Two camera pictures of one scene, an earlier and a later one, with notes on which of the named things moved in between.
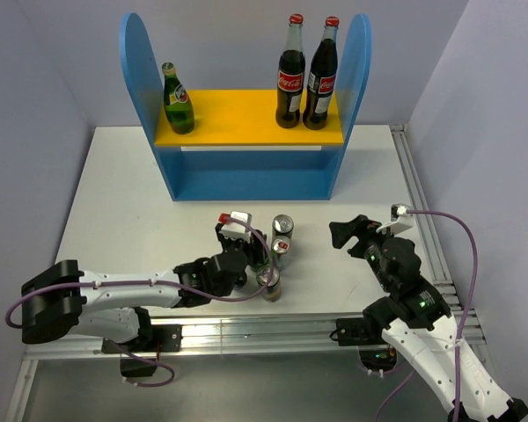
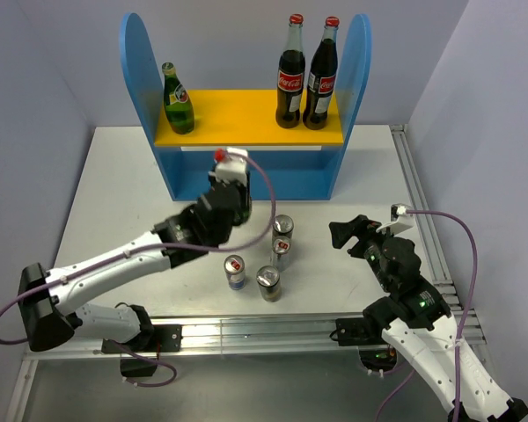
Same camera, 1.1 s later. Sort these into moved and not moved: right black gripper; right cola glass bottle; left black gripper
Moved: left black gripper
Not moved: right cola glass bottle; right black gripper
